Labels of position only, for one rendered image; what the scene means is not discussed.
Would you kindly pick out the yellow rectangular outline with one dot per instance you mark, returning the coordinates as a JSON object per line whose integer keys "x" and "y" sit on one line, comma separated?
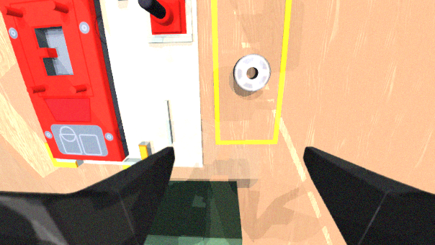
{"x": 285, "y": 39}

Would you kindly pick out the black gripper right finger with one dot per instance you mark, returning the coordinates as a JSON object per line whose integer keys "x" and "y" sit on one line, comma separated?
{"x": 369, "y": 208}

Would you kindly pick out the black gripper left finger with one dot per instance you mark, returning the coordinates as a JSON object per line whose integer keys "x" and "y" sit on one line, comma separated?
{"x": 118, "y": 210}

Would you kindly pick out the black wheel with grey hub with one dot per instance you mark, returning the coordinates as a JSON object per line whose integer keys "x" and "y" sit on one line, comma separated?
{"x": 262, "y": 72}

